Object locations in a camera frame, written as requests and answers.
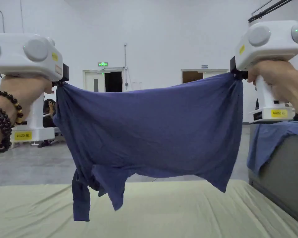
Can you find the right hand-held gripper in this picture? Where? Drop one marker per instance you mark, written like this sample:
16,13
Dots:
270,49

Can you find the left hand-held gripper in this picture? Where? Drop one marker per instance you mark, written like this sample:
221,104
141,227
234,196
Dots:
19,62

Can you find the dark blue shirt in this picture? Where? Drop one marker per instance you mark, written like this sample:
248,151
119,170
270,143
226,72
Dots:
149,129

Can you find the person's right hand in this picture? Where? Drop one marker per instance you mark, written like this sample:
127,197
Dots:
275,76

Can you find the person's left hand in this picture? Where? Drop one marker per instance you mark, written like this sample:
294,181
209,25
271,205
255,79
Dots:
22,89

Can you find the white double door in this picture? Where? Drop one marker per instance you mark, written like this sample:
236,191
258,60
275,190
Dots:
96,80

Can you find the green exit sign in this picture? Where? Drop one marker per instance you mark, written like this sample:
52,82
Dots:
103,64

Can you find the blue cloth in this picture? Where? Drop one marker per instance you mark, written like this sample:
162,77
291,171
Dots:
263,143

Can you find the grey padded headboard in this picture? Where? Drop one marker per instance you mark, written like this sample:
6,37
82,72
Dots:
285,173

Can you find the bed with pale green sheet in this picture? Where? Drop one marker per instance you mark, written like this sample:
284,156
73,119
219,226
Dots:
176,213

